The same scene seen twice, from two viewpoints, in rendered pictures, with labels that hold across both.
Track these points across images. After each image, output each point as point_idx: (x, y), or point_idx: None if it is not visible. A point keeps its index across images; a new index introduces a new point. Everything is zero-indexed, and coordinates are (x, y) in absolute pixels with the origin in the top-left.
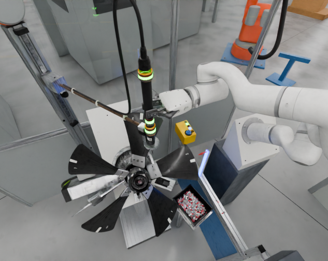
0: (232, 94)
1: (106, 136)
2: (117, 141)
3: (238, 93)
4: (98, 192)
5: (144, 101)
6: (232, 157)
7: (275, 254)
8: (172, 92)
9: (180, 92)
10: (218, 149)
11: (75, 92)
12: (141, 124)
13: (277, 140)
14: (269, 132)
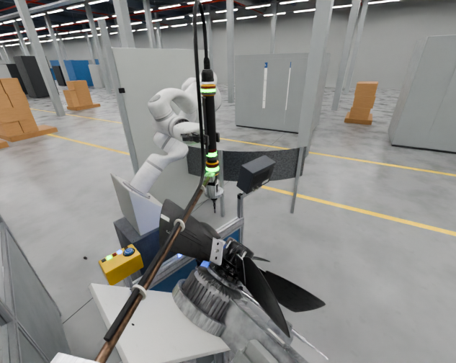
0: (191, 101)
1: (177, 335)
2: (178, 320)
3: (192, 98)
4: (274, 324)
5: (215, 122)
6: (157, 222)
7: (240, 186)
8: (183, 127)
9: (181, 124)
10: (143, 238)
11: (146, 281)
12: (207, 175)
13: (165, 161)
14: (153, 166)
